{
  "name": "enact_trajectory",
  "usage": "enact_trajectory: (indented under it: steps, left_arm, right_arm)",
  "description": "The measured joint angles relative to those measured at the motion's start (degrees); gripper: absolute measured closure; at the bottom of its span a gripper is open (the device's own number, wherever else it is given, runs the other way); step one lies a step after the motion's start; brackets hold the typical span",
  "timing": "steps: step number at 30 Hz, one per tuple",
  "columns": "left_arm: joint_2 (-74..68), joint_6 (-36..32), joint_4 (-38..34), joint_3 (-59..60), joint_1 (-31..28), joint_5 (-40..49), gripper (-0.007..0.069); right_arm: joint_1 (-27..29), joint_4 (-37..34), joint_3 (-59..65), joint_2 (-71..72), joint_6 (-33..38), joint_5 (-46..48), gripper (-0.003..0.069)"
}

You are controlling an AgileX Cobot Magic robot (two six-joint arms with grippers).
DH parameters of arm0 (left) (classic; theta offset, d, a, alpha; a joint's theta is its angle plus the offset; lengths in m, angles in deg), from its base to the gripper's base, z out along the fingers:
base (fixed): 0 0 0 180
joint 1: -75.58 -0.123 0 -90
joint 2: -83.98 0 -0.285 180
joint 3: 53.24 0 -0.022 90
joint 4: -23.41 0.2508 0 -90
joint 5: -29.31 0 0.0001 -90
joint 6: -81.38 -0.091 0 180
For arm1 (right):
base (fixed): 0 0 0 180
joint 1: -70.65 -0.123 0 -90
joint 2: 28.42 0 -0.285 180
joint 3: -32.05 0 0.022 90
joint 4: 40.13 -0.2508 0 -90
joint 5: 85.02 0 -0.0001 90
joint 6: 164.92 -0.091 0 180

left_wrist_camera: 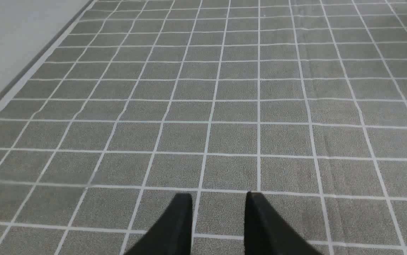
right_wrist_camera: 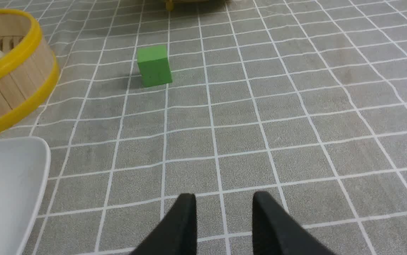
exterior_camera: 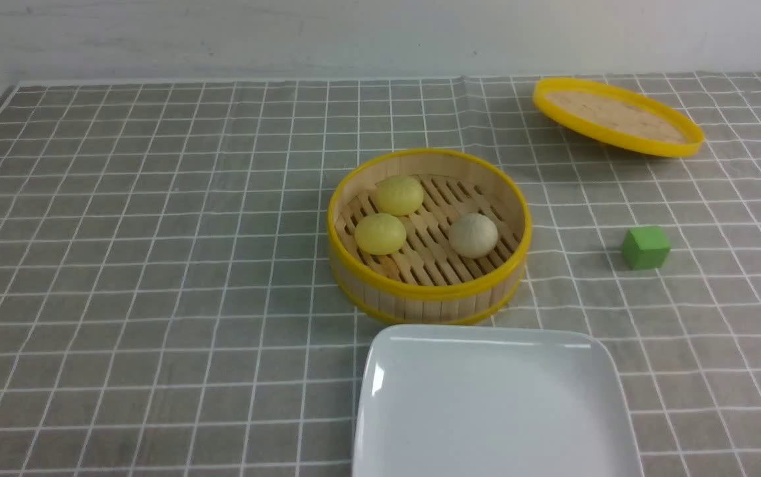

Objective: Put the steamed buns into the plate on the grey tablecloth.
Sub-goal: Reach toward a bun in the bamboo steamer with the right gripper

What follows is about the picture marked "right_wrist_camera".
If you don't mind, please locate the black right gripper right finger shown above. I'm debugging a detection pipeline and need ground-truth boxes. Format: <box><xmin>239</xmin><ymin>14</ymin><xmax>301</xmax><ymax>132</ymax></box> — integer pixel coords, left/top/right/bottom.
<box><xmin>253</xmin><ymin>192</ymin><xmax>334</xmax><ymax>255</ymax></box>

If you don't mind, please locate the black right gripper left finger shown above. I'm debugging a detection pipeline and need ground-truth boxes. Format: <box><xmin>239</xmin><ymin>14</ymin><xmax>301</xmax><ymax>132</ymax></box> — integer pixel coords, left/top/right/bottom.
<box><xmin>131</xmin><ymin>193</ymin><xmax>197</xmax><ymax>255</ymax></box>

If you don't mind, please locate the white square plate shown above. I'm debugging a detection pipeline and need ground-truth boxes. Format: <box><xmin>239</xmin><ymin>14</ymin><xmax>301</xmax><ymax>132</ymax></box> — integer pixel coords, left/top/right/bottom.
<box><xmin>0</xmin><ymin>137</ymin><xmax>51</xmax><ymax>255</ymax></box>

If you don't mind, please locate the grey checkered tablecloth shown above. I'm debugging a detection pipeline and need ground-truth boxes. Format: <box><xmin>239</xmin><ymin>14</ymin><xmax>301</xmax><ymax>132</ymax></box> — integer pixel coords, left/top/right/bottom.
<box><xmin>0</xmin><ymin>0</ymin><xmax>407</xmax><ymax>255</ymax></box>

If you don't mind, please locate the green cube block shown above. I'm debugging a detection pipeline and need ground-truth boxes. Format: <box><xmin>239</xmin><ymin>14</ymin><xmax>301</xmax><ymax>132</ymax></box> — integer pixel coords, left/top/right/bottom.
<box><xmin>137</xmin><ymin>45</ymin><xmax>173</xmax><ymax>87</ymax></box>

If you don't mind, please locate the bamboo steamer basket yellow rim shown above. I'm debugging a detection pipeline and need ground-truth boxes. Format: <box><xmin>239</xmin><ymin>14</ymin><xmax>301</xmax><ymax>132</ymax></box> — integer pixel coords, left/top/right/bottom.
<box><xmin>0</xmin><ymin>9</ymin><xmax>60</xmax><ymax>133</ymax></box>

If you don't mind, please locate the bamboo steamer lid yellow rim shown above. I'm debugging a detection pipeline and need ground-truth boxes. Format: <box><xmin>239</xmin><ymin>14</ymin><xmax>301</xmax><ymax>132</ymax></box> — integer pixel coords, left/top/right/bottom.
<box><xmin>165</xmin><ymin>0</ymin><xmax>225</xmax><ymax>11</ymax></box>

